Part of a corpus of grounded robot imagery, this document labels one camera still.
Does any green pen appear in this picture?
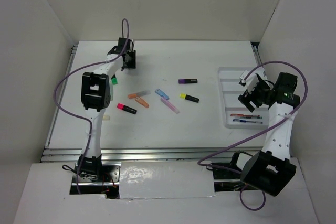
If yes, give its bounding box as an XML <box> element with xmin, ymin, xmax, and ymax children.
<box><xmin>241</xmin><ymin>115</ymin><xmax>263</xmax><ymax>119</ymax></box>

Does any red pen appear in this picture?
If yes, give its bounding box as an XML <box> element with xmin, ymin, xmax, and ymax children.
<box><xmin>230</xmin><ymin>113</ymin><xmax>257</xmax><ymax>118</ymax></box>

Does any blue pen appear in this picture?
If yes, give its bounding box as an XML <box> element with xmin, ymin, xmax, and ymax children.
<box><xmin>233</xmin><ymin>119</ymin><xmax>263</xmax><ymax>124</ymax></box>

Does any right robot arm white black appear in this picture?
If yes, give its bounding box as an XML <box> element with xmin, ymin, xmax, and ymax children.
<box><xmin>229</xmin><ymin>72</ymin><xmax>301</xmax><ymax>196</ymax></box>

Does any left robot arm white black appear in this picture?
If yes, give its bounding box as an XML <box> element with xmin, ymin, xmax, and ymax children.
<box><xmin>78</xmin><ymin>38</ymin><xmax>136</xmax><ymax>182</ymax></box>

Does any green black highlighter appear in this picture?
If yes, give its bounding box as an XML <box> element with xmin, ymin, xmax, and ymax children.
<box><xmin>111</xmin><ymin>77</ymin><xmax>118</xmax><ymax>85</ymax></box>

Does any white compartment tray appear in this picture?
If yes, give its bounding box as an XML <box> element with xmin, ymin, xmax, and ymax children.
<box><xmin>218</xmin><ymin>67</ymin><xmax>269</xmax><ymax>130</ymax></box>

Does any orange grey highlighter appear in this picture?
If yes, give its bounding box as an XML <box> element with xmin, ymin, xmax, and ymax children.
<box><xmin>128</xmin><ymin>90</ymin><xmax>150</xmax><ymax>99</ymax></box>

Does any orange translucent highlighter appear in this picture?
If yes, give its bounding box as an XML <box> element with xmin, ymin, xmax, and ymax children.
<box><xmin>134</xmin><ymin>97</ymin><xmax>149</xmax><ymax>108</ymax></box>

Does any blue translucent highlighter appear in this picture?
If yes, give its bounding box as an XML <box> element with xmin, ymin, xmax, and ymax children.
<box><xmin>155</xmin><ymin>89</ymin><xmax>170</xmax><ymax>100</ymax></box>

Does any pink black highlighter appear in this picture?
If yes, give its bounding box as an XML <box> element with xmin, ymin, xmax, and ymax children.
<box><xmin>117</xmin><ymin>103</ymin><xmax>137</xmax><ymax>114</ymax></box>

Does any pink translucent highlighter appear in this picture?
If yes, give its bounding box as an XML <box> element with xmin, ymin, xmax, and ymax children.
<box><xmin>160</xmin><ymin>97</ymin><xmax>180</xmax><ymax>114</ymax></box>

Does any pale yellow highlighter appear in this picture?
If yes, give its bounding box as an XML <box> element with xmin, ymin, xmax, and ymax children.
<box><xmin>103</xmin><ymin>115</ymin><xmax>110</xmax><ymax>121</ymax></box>

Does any yellow black highlighter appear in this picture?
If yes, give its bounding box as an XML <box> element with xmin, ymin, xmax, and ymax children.
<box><xmin>180</xmin><ymin>93</ymin><xmax>200</xmax><ymax>103</ymax></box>

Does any purple black highlighter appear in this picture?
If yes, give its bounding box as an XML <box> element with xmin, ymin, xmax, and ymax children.
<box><xmin>178</xmin><ymin>79</ymin><xmax>198</xmax><ymax>84</ymax></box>

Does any white foil cover panel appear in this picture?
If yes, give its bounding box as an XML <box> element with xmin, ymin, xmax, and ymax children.
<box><xmin>119</xmin><ymin>161</ymin><xmax>215</xmax><ymax>199</ymax></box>

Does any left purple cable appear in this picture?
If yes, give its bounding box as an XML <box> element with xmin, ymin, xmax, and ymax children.
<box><xmin>53</xmin><ymin>18</ymin><xmax>131</xmax><ymax>195</ymax></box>

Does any purple cable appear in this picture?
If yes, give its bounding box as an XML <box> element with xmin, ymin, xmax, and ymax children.
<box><xmin>53</xmin><ymin>18</ymin><xmax>131</xmax><ymax>195</ymax></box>
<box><xmin>197</xmin><ymin>61</ymin><xmax>308</xmax><ymax>211</ymax></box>

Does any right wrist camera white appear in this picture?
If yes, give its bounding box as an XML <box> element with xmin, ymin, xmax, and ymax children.
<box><xmin>239</xmin><ymin>70</ymin><xmax>259</xmax><ymax>93</ymax></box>

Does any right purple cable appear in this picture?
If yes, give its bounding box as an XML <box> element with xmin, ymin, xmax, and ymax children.
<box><xmin>197</xmin><ymin>61</ymin><xmax>308</xmax><ymax>211</ymax></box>

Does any aluminium frame rail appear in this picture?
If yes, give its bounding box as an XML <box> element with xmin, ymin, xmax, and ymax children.
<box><xmin>40</xmin><ymin>147</ymin><xmax>263</xmax><ymax>163</ymax></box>

